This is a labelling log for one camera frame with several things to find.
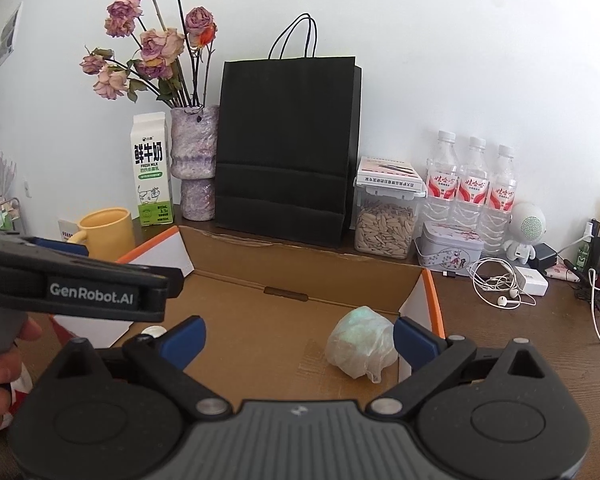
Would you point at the yellow ceramic mug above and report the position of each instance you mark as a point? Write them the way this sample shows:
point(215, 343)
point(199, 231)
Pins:
point(107, 234)

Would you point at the plastic bag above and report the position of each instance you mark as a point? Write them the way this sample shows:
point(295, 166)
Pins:
point(361, 344)

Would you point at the water bottle right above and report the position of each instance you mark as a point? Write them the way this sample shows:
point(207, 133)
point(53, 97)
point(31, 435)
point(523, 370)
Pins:
point(499, 202)

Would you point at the water bottle middle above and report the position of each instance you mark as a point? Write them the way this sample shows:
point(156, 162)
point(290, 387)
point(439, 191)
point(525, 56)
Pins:
point(472, 186)

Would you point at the white charger adapter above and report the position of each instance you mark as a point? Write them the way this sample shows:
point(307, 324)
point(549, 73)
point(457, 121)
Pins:
point(530, 282)

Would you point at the red cardboard box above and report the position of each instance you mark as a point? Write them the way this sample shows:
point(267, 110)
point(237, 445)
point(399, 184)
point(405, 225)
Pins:
point(269, 309)

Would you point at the flat box on container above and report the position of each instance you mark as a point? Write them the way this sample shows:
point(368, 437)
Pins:
point(388, 173)

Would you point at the white tin box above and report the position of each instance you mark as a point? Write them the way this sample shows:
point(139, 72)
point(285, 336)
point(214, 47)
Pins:
point(449, 248)

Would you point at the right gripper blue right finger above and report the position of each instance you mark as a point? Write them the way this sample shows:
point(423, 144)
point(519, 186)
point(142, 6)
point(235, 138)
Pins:
point(424, 350)

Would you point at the white milk carton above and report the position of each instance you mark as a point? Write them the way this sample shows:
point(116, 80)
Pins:
point(152, 178)

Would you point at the person's left hand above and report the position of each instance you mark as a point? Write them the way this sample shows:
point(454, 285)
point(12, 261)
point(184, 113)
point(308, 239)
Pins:
point(2, 374)

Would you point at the water bottle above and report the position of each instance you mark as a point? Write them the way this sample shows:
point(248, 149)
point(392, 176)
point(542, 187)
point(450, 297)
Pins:
point(441, 179)
point(499, 202)
point(472, 186)

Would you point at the dried pink roses bouquet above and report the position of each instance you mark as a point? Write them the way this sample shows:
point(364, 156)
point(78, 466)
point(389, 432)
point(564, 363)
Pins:
point(173, 53)

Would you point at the clear seed container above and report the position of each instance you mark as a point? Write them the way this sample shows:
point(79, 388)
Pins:
point(385, 219)

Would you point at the small wire storage rack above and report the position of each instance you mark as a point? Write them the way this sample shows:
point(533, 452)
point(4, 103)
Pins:
point(10, 215)

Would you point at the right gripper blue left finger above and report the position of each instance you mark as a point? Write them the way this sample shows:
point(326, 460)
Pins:
point(171, 351)

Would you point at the white wired earphones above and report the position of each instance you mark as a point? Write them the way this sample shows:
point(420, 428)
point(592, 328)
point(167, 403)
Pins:
point(502, 291)

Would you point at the black paper shopping bag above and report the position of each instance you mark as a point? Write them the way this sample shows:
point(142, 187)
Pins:
point(288, 141)

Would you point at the purple textured vase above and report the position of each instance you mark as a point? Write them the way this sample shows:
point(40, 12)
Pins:
point(194, 138)

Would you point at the water bottle left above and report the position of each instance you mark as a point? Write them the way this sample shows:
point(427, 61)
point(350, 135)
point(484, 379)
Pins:
point(441, 179)

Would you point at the white round robot toy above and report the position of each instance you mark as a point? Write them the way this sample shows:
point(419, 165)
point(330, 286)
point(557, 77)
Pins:
point(527, 226)

